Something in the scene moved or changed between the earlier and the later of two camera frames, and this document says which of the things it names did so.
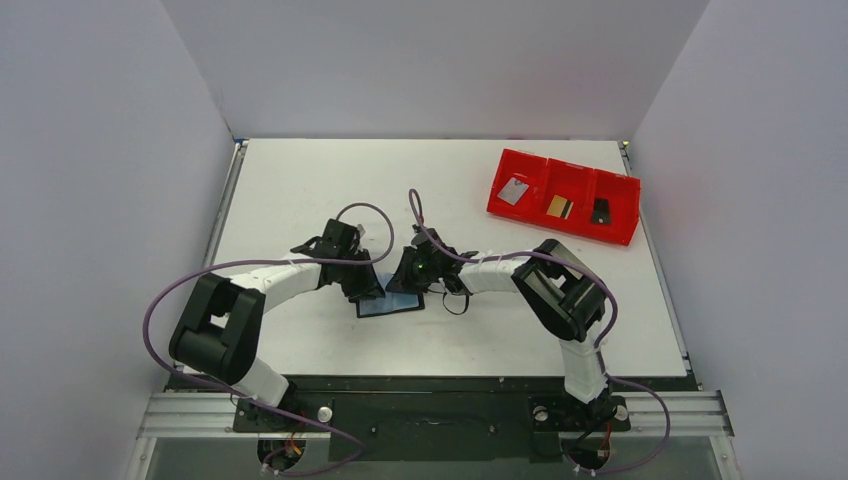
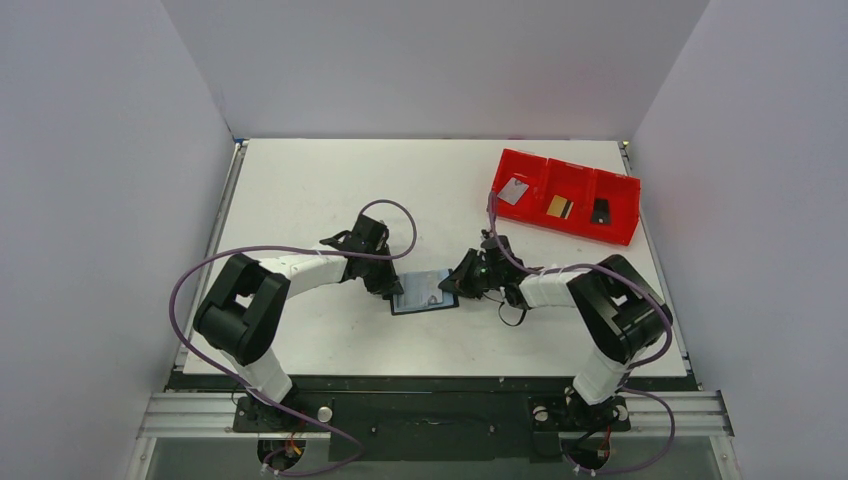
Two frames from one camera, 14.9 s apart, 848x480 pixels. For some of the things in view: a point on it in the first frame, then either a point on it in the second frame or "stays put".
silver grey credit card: [513, 191] stays put
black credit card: [601, 212] stays put
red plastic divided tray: [569, 197] stays put
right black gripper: [405, 275] -> [465, 281]
